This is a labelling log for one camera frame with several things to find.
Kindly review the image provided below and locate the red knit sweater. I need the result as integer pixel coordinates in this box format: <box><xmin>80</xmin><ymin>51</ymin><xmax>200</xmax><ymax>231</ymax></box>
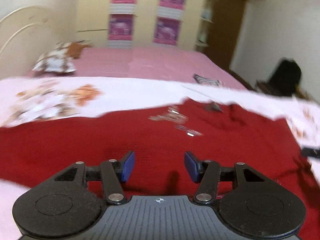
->
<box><xmin>1</xmin><ymin>100</ymin><xmax>319</xmax><ymax>239</ymax></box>

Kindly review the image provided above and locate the black bag on chair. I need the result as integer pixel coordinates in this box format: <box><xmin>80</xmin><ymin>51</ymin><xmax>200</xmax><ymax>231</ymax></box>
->
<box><xmin>255</xmin><ymin>58</ymin><xmax>309</xmax><ymax>100</ymax></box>

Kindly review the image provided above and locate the white floral blanket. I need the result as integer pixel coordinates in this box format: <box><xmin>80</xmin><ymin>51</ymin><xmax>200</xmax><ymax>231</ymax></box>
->
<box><xmin>0</xmin><ymin>76</ymin><xmax>320</xmax><ymax>240</ymax></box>

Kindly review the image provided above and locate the striped folded garment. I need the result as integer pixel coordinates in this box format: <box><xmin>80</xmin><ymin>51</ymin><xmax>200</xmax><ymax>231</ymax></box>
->
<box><xmin>193</xmin><ymin>74</ymin><xmax>222</xmax><ymax>87</ymax></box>

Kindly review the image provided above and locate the floral pillow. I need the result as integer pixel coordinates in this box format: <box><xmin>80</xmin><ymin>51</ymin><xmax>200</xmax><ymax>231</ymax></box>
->
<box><xmin>32</xmin><ymin>42</ymin><xmax>76</xmax><ymax>74</ymax></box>

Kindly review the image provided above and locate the orange brown pillow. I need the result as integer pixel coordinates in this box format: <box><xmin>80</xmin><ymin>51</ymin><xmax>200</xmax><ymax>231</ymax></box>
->
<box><xmin>66</xmin><ymin>42</ymin><xmax>91</xmax><ymax>59</ymax></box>

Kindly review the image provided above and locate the brown wooden door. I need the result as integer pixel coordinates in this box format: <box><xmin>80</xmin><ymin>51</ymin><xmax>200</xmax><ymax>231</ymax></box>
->
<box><xmin>204</xmin><ymin>0</ymin><xmax>247</xmax><ymax>70</ymax></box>

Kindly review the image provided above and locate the pink bed sheet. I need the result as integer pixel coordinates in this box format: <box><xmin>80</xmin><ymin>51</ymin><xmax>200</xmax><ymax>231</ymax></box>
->
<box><xmin>26</xmin><ymin>45</ymin><xmax>249</xmax><ymax>91</ymax></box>

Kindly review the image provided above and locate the cream headboard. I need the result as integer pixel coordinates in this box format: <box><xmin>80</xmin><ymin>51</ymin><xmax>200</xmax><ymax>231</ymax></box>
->
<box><xmin>1</xmin><ymin>6</ymin><xmax>60</xmax><ymax>79</ymax></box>

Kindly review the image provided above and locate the lower right purple poster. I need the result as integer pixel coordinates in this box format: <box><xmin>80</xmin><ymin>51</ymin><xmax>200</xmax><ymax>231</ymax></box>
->
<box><xmin>153</xmin><ymin>17</ymin><xmax>181</xmax><ymax>46</ymax></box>

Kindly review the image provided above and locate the lower left purple poster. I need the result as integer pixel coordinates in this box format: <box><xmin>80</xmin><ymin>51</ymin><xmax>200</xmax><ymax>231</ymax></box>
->
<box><xmin>108</xmin><ymin>14</ymin><xmax>135</xmax><ymax>41</ymax></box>

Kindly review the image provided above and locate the cream wardrobe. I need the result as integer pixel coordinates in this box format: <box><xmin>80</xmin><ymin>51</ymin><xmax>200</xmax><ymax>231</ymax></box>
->
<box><xmin>75</xmin><ymin>0</ymin><xmax>205</xmax><ymax>50</ymax></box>

